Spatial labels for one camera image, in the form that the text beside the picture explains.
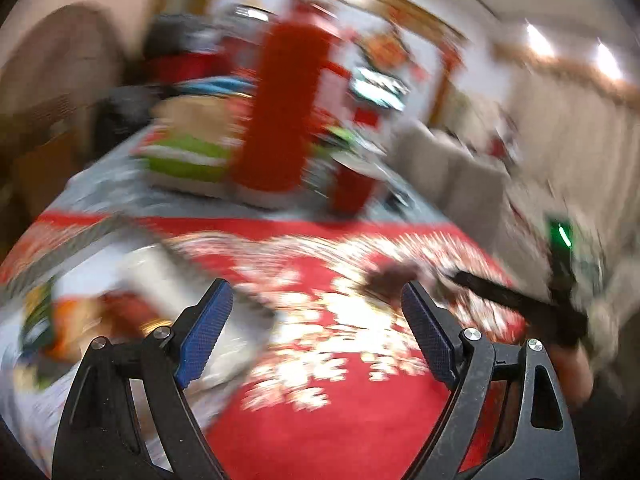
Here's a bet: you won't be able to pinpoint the wall television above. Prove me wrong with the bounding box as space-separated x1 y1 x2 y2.
348 66 410 112

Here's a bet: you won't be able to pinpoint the clear bag dried fruit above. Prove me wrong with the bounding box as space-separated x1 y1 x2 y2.
360 260 451 308

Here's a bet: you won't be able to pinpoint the red embroidered tablecloth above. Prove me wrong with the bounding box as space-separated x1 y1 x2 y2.
1 214 508 479

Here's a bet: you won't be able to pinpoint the red thermos flask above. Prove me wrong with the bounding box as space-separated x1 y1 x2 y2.
231 0 340 209

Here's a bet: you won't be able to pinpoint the right hand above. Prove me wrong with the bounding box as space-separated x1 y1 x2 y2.
547 344 594 411

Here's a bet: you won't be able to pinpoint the green yellow cracker packet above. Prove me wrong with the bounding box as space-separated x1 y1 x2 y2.
20 276 56 356

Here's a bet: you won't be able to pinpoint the grey cushioned chair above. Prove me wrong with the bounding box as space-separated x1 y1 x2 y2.
387 119 510 252

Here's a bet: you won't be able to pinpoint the round wooden table top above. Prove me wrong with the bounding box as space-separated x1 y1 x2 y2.
0 3 124 162

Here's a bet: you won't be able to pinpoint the orange cracker packet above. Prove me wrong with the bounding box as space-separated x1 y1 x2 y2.
43 292 166 363

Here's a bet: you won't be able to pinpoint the red bowl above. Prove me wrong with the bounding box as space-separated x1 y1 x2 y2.
144 52 232 84

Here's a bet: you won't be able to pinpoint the striped snack box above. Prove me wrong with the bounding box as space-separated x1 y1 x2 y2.
0 213 277 470

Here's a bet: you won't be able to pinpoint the green tissue box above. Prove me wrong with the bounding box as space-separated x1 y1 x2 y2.
134 94 250 197

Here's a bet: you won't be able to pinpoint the red mug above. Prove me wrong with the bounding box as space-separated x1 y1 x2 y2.
329 152 387 217

